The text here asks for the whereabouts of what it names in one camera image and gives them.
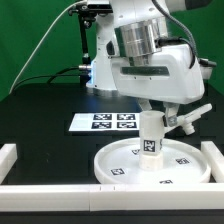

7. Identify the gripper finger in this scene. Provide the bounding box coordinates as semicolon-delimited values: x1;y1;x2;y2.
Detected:
138;98;152;111
164;102;179;127

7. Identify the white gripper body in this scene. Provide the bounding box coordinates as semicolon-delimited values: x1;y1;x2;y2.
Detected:
111;44;204;104

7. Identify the white table base part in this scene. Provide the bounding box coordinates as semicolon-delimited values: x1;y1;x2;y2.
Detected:
165;104;212;135

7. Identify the white round table top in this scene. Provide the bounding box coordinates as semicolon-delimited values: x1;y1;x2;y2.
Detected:
94;138;211;185

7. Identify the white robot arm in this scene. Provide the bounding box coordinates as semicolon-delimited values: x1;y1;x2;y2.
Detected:
87;0;216;127

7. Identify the white marker sheet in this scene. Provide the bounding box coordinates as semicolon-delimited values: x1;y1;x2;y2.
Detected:
69;113;139;132

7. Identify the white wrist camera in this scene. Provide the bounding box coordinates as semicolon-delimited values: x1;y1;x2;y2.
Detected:
199;58;217;80

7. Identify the white right fence wall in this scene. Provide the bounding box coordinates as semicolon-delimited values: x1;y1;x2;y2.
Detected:
201;141;224;183

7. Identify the white fence wall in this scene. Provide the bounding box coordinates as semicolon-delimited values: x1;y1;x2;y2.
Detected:
0;144;17;184
201;141;224;183
0;183;224;212

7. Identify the black cable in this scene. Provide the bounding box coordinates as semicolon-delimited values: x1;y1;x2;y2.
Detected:
13;66;88;92

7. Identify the white front fence wall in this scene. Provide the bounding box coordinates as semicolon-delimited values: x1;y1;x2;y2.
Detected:
0;183;224;212

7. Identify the black camera stand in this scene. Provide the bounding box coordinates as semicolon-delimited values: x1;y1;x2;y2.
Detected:
68;0;112;86

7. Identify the white cable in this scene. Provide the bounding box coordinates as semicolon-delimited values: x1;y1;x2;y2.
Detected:
8;0;87;95

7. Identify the white left fence wall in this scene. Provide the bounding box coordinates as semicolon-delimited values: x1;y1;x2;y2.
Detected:
0;144;17;184

